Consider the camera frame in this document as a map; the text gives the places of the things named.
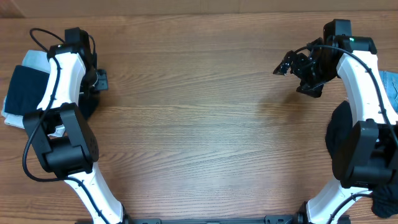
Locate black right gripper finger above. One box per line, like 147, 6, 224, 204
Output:
273, 50, 295, 75
296, 81, 324, 98

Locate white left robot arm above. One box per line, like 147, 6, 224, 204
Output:
23, 44, 128, 223

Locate black t-shirt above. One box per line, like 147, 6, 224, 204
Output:
4, 65, 102, 121

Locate folded light blue jeans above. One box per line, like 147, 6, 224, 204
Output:
1, 50, 57, 129

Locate blue denim jeans pile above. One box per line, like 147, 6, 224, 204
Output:
379, 71, 398, 112

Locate black garment in pile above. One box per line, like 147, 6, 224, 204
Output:
325, 101, 397, 218

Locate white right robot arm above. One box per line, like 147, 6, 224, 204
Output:
274, 35, 397, 223

